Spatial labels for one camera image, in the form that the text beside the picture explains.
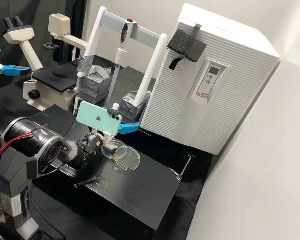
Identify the white incubator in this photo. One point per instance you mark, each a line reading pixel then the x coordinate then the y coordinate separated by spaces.
pixel 227 21

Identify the pipette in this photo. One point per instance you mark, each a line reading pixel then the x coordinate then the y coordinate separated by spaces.
pixel 125 32

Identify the right wrist camera phone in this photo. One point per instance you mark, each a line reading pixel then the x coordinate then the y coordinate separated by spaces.
pixel 95 117

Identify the cream microscope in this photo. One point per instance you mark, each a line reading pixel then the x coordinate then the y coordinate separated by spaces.
pixel 47 92

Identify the petri dish lid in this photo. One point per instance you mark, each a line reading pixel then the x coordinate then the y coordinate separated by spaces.
pixel 128 160

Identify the white pipette stand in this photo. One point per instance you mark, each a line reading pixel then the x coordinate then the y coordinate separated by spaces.
pixel 150 36

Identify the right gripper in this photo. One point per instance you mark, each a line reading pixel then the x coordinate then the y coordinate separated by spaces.
pixel 108 138

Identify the grey taped block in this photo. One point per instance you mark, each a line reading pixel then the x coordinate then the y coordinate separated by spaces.
pixel 93 86
pixel 130 107

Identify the incubator door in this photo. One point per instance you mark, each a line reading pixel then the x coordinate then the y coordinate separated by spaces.
pixel 170 105

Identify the petri dish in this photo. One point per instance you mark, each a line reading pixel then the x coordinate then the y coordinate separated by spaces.
pixel 110 147

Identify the black platform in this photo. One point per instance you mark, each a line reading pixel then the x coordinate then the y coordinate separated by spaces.
pixel 130 80
pixel 130 190

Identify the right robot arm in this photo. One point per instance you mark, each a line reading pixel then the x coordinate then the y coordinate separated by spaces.
pixel 20 155

